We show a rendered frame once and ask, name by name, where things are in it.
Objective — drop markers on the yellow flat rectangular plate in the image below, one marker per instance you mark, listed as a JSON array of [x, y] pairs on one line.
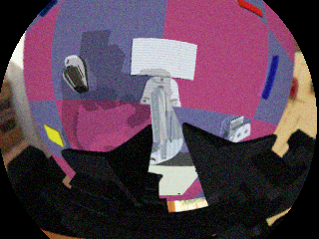
[[54, 135]]

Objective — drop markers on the red flat bar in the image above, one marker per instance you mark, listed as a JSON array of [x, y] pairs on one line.
[[250, 7]]

